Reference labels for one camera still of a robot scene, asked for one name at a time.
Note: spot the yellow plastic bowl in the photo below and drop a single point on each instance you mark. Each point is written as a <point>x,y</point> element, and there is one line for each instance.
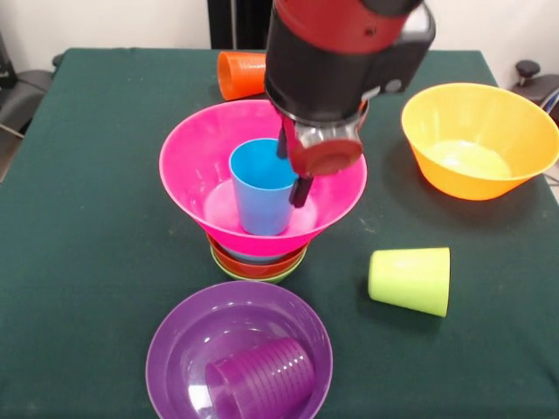
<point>463,183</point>

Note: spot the lime green plastic cup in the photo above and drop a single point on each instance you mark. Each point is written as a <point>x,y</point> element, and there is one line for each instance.
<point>410,279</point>

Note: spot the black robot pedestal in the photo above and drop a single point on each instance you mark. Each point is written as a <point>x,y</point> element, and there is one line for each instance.
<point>240,22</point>

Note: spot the black chair armrest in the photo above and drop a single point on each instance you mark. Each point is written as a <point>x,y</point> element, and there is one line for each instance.
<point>528,70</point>

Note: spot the orange plastic cup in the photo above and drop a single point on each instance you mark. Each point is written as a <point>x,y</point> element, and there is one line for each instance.
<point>238,78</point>

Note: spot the pink plastic bowl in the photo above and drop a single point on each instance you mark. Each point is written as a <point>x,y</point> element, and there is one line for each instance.
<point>192,174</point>

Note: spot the orange plastic bowl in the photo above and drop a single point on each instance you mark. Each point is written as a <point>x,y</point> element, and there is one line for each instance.
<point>262,268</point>

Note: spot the purple plastic bowl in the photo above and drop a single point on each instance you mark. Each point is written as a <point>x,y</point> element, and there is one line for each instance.
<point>183,336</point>

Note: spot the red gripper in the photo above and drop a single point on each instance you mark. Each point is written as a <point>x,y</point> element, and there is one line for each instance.
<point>327,157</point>

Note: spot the dark green tablecloth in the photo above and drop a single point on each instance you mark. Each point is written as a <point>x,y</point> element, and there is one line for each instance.
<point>436,371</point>

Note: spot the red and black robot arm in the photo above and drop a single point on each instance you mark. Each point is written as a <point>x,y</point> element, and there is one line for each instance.
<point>340,57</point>

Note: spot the grey chair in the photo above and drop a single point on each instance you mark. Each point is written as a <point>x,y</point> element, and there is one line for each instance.
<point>22,105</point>

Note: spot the purple plastic cup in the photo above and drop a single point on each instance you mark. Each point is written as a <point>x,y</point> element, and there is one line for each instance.
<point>262,379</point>

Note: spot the blue plastic cup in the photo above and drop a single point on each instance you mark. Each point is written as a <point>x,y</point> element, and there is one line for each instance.
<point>262,209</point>

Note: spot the blue plastic bowl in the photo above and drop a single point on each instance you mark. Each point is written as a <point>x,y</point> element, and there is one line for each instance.
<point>253,258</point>

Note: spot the green plastic bowl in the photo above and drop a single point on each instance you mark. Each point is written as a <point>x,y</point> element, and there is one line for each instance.
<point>284,276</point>

